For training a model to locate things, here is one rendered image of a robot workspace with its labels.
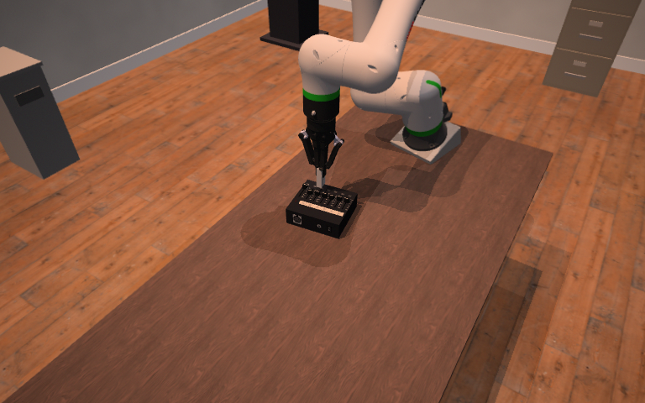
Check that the black lighting desk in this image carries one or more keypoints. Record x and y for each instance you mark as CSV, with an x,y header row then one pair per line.
x,y
325,210

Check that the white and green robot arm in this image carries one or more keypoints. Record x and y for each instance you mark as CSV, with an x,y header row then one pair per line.
x,y
326,63

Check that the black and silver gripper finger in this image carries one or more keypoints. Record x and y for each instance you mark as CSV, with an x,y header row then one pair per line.
x,y
313,156
326,163

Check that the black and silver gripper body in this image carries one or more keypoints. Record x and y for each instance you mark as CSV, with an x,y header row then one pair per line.
x,y
322,128

